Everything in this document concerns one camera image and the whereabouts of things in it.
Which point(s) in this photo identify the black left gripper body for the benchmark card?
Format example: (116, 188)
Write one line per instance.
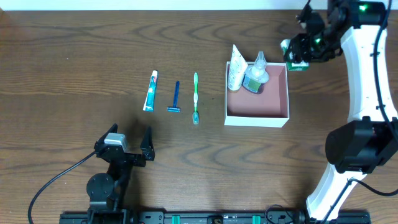
(130, 157)

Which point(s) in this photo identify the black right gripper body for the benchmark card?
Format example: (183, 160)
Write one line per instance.
(298, 47)

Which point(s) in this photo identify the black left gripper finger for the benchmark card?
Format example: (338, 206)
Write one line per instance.
(112, 129)
(147, 146)

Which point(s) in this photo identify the green white soap box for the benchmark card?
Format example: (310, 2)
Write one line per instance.
(302, 66)

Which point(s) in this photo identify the teal Colgate toothpaste tube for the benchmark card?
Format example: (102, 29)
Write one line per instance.
(150, 98)

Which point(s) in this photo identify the blue disposable razor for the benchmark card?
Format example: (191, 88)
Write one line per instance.
(174, 108)

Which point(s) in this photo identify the green white toothbrush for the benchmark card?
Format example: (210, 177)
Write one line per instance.
(195, 115)

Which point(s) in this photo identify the clear pump soap bottle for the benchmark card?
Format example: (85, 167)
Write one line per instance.
(255, 75)

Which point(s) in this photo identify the white lotion tube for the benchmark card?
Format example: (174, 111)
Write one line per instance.
(237, 68)

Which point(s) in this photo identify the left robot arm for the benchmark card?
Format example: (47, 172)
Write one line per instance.
(107, 190)

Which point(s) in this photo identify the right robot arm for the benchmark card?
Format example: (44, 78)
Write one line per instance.
(357, 30)

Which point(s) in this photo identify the white box pink interior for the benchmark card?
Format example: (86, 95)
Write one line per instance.
(269, 109)

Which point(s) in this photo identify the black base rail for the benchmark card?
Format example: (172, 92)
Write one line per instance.
(272, 216)

